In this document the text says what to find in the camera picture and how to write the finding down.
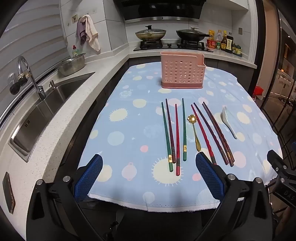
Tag dark framed glass door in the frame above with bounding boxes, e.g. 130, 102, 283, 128
258, 0, 296, 151

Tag dark soy sauce bottle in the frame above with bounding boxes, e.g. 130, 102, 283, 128
226, 33, 234, 54

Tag gold flower spoon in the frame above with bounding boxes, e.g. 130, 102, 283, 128
187, 115, 202, 152

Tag black range hood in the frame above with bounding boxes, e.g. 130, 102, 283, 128
113, 0, 207, 23

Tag stainless steel bowl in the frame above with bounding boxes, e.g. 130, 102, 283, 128
57, 53, 86, 77

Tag beige wok with glass lid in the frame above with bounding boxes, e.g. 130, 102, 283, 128
135, 25, 167, 41

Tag red chopstick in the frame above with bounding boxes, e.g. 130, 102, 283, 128
174, 103, 181, 176

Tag dark maroon chopstick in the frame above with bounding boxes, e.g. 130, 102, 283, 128
165, 99, 176, 164

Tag black gas stove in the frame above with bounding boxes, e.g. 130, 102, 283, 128
133, 39, 206, 52

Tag stainless steel sink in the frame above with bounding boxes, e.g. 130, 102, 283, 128
8, 72, 96, 163

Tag blue seasoning jar set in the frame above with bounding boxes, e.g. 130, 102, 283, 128
232, 43, 243, 57

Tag brown sauce bottle yellow label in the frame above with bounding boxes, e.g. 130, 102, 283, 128
220, 31, 228, 51

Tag chrome faucet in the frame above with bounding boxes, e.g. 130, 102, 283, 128
17, 56, 47, 101

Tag blue dotted tablecloth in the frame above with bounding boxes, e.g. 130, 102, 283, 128
77, 62, 284, 213

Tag cream hanging towel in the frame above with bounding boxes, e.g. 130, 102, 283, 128
82, 14, 101, 52

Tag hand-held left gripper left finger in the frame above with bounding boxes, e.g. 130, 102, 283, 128
25, 153, 104, 241

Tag pink perforated utensil holder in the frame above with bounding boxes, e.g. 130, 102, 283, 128
160, 52, 207, 89

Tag crimson chopstick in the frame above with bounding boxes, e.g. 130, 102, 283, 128
191, 104, 217, 165

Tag dark purple chopstick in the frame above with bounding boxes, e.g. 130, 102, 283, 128
193, 102, 229, 165

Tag white stone kitchen counter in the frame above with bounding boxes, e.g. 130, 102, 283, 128
0, 43, 258, 241

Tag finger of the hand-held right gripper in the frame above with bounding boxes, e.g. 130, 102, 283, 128
267, 149, 292, 178

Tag white ceramic spoon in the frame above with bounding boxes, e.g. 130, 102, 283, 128
222, 106, 238, 140

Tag white window blind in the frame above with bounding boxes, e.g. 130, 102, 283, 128
0, 0, 71, 116

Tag dark smartphone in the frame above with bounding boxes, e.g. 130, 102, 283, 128
2, 172, 16, 214

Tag black wok with glass lid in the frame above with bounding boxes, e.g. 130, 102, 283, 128
176, 27, 212, 42

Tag purple cloth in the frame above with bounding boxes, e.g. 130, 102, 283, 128
76, 19, 87, 46

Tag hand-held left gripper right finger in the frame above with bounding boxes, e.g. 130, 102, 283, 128
195, 152, 276, 241

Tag dark brown chopstick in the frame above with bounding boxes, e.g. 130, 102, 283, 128
202, 103, 233, 167
203, 102, 235, 162

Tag green chopstick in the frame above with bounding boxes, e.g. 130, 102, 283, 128
182, 98, 187, 161
161, 102, 173, 172

